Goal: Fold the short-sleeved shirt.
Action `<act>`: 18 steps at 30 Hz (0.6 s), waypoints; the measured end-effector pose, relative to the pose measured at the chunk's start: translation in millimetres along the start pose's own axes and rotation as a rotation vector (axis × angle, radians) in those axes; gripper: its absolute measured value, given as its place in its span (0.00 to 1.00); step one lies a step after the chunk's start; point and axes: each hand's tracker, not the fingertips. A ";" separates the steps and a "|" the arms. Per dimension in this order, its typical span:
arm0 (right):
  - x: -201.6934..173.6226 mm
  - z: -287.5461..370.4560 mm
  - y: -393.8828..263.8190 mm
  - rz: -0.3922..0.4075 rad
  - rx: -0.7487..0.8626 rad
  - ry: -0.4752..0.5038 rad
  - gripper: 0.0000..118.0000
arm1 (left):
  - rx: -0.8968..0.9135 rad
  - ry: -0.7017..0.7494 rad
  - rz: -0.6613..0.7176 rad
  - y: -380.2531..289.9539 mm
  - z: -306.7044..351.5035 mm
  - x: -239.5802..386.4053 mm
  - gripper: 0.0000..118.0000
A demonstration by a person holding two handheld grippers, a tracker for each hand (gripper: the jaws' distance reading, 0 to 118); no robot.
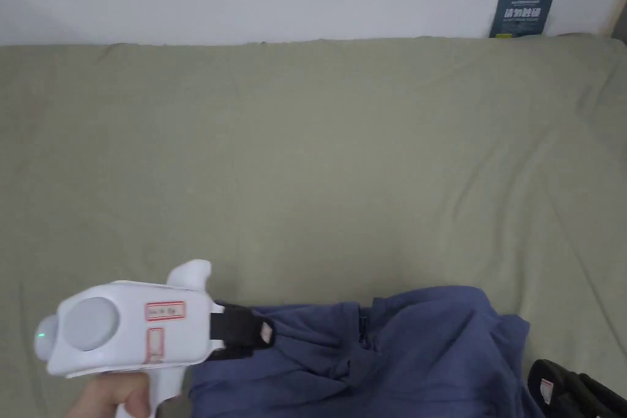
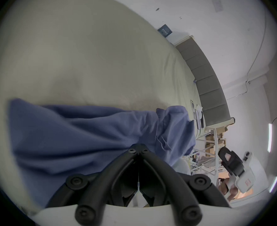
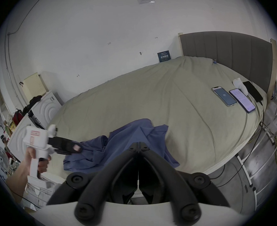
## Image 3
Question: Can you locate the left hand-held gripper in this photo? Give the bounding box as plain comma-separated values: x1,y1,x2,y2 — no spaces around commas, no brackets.
23,124,83,181

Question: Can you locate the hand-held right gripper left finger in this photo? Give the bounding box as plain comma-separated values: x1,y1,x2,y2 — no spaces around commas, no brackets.
47,142,139,222

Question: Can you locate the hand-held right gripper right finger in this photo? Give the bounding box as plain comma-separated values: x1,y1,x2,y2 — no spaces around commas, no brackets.
138,142,231,223

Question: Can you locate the blue shirt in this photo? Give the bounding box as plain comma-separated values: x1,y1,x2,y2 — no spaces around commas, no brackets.
63,118,180,173

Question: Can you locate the person's left forearm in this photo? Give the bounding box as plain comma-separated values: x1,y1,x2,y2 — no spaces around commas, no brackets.
5,159,32,198

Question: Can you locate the person's left hand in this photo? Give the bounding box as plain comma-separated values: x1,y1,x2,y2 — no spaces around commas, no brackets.
25,147,52,174

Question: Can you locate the black garment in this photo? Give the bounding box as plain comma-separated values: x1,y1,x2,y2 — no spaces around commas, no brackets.
23,95,43,114

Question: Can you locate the red bag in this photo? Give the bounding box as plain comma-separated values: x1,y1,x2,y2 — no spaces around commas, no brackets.
12,110,24,125

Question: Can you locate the white floor fan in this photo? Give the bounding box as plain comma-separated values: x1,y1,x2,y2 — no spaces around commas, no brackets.
0,145,9,170

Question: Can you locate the beige board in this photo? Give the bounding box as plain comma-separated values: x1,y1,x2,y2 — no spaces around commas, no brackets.
22,72,48,99

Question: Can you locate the bed with beige sheet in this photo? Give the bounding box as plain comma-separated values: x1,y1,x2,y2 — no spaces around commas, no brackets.
50,55,268,175

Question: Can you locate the phone with blue screen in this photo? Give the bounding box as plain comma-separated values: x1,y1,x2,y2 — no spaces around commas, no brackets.
211,86,237,107

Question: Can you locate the phone with purple screen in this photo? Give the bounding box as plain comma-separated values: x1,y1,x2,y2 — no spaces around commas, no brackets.
229,88,256,114

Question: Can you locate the white hand controller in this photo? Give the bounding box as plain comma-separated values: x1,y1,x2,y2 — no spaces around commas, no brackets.
232,78,248,96

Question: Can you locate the black power bank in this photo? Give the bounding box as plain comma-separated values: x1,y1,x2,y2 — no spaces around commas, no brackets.
242,81,263,102

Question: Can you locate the dark blue card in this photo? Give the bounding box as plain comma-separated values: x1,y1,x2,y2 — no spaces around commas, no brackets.
157,50,171,63

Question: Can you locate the grey padded headboard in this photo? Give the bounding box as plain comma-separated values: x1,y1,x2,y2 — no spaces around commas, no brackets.
180,31,273,94

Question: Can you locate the black cable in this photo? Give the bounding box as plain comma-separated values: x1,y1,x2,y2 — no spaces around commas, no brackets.
208,99,266,188

